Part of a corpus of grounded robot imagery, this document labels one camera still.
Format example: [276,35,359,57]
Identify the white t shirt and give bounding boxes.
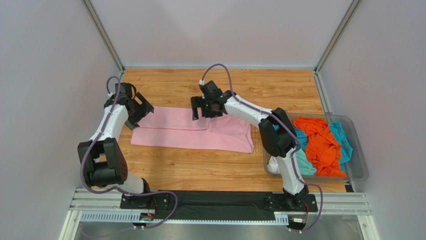
[266,156,281,175]

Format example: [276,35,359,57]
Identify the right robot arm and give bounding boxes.
[190,80,309,209]

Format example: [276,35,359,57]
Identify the orange t shirt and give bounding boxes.
[293,116,347,178]

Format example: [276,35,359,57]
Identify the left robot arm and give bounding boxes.
[77,82,154,197]

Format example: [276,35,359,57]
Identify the teal t shirt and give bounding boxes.
[293,117,354,177]

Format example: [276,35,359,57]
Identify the aluminium frame rail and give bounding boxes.
[59,188,379,240]

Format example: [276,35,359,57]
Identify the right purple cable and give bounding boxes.
[198,63,324,233]

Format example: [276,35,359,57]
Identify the mint green t shirt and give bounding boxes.
[295,149,317,176]

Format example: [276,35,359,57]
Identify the clear plastic bin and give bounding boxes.
[260,110,370,183]

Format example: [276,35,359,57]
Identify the pink t shirt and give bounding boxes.
[130,106,255,153]

